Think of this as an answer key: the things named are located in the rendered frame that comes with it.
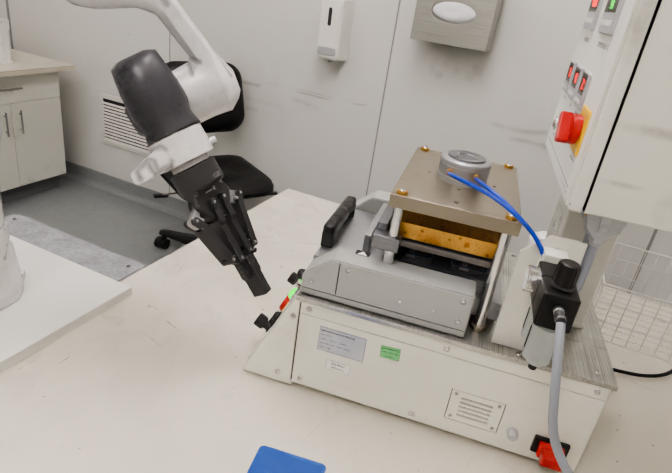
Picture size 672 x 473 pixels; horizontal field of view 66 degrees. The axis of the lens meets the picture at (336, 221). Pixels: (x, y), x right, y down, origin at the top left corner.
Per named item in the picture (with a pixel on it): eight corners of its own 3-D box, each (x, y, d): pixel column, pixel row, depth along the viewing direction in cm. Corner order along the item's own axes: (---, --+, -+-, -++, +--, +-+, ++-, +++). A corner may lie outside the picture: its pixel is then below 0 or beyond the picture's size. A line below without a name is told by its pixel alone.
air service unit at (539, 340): (542, 328, 72) (578, 232, 66) (552, 398, 59) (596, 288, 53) (504, 317, 73) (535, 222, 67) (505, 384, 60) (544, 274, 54)
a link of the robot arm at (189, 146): (210, 116, 81) (227, 148, 83) (161, 143, 89) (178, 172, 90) (153, 140, 72) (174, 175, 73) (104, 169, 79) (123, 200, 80)
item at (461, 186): (538, 221, 95) (560, 154, 90) (553, 309, 68) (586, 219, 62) (408, 192, 100) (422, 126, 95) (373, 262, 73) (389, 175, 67)
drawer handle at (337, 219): (354, 215, 99) (357, 196, 97) (331, 248, 85) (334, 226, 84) (344, 213, 99) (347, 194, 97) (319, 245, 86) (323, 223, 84)
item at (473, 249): (500, 219, 94) (515, 170, 90) (500, 276, 74) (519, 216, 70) (407, 198, 97) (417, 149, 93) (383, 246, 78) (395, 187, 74)
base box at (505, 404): (551, 345, 107) (579, 273, 100) (574, 497, 74) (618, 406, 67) (307, 278, 118) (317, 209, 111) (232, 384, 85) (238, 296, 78)
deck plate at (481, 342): (581, 273, 100) (582, 269, 100) (616, 391, 70) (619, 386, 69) (353, 217, 110) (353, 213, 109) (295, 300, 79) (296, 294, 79)
